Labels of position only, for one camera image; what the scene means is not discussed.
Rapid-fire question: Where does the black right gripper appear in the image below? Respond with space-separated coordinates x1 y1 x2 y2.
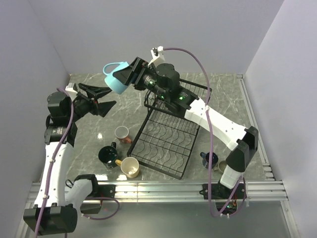
113 57 169 100

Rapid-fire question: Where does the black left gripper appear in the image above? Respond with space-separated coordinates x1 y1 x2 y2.
66 83 116 122

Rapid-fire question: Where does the light blue mug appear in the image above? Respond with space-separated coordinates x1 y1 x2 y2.
103 61 129 95

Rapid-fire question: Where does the pink mug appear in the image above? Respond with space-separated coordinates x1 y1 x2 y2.
114 126 132 144

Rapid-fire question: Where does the black wire dish rack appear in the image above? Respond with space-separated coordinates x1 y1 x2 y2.
127 91 210 180

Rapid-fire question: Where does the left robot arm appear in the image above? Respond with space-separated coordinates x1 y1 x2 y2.
23 83 116 237

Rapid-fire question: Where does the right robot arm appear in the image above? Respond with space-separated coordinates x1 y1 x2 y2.
105 58 259 198

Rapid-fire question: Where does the dark green mug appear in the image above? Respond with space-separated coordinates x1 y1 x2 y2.
98 142 118 169

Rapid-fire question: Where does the cream yellow mug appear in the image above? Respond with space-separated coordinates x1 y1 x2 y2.
115 157 140 179

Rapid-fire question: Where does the dark blue glazed mug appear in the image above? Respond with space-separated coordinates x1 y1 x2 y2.
200 152 219 169

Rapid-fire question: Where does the grey-green ceramic mug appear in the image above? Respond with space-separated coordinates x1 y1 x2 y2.
213 161 227 174

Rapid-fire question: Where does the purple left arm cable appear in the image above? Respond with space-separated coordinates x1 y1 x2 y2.
33 88 120 238

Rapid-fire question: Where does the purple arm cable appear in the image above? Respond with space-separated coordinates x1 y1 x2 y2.
33 88 120 238
163 47 248 218

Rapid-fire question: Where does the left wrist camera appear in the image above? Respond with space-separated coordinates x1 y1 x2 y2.
65 83 77 95

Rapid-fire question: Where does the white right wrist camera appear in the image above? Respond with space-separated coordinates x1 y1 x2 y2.
148 46 165 67

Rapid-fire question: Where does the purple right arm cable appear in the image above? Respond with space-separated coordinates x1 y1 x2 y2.
163 47 248 218

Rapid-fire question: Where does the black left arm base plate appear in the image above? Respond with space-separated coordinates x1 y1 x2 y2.
84 184 116 201

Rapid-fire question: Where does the black box under rail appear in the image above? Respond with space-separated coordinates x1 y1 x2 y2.
80 200 102 214

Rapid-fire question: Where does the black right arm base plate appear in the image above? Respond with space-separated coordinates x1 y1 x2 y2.
199 183 246 200

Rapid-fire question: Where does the white aluminium side rail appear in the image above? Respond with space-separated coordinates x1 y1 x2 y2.
237 74 276 181

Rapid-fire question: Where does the aluminium front rail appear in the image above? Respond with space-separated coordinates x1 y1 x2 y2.
99 180 288 203

